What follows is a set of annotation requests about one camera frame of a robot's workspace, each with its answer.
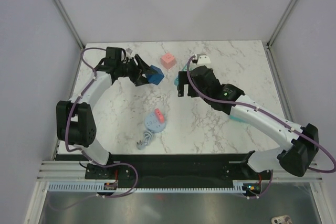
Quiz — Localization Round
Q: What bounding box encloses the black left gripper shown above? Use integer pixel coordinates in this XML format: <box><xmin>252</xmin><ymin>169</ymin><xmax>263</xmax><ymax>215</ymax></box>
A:
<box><xmin>117</xmin><ymin>55</ymin><xmax>158</xmax><ymax>87</ymax></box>

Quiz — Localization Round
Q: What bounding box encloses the teal power strip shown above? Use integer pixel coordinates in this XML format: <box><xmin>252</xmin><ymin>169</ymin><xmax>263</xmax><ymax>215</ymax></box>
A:
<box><xmin>174</xmin><ymin>76</ymin><xmax>179</xmax><ymax>86</ymax></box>

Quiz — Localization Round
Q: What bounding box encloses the blue cube socket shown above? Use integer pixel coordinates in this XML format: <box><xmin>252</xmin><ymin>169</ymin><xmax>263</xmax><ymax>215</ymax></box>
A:
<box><xmin>145</xmin><ymin>65</ymin><xmax>164</xmax><ymax>85</ymax></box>

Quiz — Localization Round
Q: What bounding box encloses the pink cube socket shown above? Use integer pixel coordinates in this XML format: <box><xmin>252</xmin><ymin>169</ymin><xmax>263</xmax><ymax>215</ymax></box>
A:
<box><xmin>160</xmin><ymin>53</ymin><xmax>176</xmax><ymax>69</ymax></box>

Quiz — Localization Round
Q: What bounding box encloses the pink plug adapter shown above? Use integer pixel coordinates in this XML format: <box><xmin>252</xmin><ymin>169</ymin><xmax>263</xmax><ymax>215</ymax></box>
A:
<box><xmin>154</xmin><ymin>108</ymin><xmax>165</xmax><ymax>124</ymax></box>

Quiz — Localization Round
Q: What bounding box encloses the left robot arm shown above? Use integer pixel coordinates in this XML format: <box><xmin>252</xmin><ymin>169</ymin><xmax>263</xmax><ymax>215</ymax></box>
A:
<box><xmin>56</xmin><ymin>47</ymin><xmax>157</xmax><ymax>178</ymax></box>

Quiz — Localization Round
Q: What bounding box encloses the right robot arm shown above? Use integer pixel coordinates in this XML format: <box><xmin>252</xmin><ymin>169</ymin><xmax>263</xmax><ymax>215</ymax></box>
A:
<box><xmin>177</xmin><ymin>66</ymin><xmax>319</xmax><ymax>179</ymax></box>

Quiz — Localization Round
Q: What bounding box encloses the light blue round socket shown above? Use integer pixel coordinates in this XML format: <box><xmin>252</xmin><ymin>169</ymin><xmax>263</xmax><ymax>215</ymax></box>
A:
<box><xmin>144</xmin><ymin>111</ymin><xmax>166</xmax><ymax>133</ymax></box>

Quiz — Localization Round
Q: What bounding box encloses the teal wedge-shaped socket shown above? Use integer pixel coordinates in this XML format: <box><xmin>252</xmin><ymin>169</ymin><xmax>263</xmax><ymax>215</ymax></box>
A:
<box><xmin>229</xmin><ymin>115</ymin><xmax>248</xmax><ymax>123</ymax></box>

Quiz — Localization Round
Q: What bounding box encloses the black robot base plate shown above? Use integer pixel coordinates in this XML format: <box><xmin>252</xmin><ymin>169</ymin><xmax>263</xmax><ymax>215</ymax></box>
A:
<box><xmin>85</xmin><ymin>154</ymin><xmax>270</xmax><ymax>187</ymax></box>

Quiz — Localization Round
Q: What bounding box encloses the white slotted cable duct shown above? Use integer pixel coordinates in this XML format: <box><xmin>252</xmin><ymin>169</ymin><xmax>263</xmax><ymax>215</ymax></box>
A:
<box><xmin>48</xmin><ymin>182</ymin><xmax>246</xmax><ymax>194</ymax></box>

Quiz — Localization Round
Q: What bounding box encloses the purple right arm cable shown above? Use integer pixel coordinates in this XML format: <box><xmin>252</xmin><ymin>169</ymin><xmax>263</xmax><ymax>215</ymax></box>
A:
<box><xmin>186</xmin><ymin>55</ymin><xmax>336</xmax><ymax>200</ymax></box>

